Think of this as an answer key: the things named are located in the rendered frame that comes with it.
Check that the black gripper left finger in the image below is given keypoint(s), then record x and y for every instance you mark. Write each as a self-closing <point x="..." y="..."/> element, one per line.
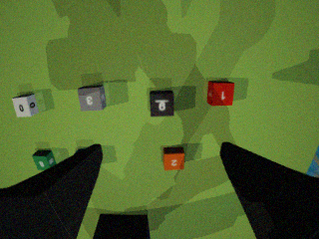
<point x="52" y="204"/>

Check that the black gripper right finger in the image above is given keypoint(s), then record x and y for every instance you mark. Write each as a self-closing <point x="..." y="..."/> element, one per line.
<point x="280" y="203"/>

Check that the small green block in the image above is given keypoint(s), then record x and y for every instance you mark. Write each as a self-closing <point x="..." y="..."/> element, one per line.
<point x="44" y="159"/>

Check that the red block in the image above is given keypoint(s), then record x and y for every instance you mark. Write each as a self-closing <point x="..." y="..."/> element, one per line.
<point x="219" y="93"/>

